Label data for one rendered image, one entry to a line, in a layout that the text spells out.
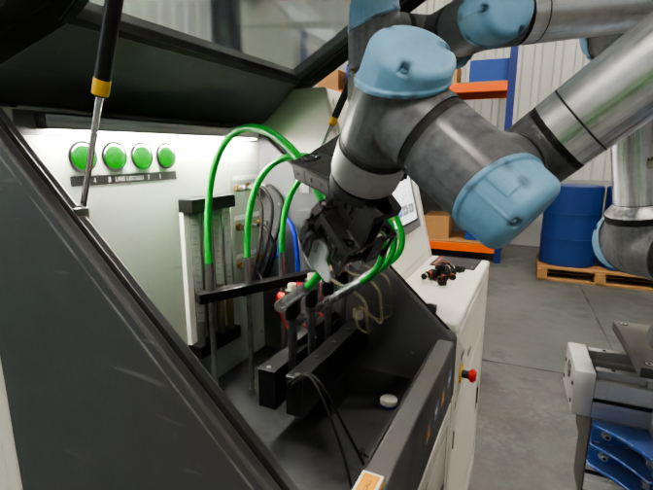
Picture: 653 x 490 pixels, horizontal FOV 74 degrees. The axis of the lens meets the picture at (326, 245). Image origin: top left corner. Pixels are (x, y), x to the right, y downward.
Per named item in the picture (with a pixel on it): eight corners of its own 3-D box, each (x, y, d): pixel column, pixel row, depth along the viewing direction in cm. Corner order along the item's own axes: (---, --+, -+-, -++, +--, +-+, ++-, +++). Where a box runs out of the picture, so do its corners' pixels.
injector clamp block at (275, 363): (303, 452, 83) (302, 378, 80) (259, 437, 87) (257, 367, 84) (367, 372, 113) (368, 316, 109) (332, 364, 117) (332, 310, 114)
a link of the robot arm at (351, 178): (325, 128, 43) (390, 113, 47) (317, 161, 47) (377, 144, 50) (363, 183, 40) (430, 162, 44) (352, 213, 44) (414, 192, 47)
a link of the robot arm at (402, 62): (424, 92, 31) (346, 27, 34) (379, 192, 40) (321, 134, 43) (487, 64, 35) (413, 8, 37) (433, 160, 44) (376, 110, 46)
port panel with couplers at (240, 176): (244, 287, 111) (238, 163, 104) (232, 286, 112) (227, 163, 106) (271, 274, 122) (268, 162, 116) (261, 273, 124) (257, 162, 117)
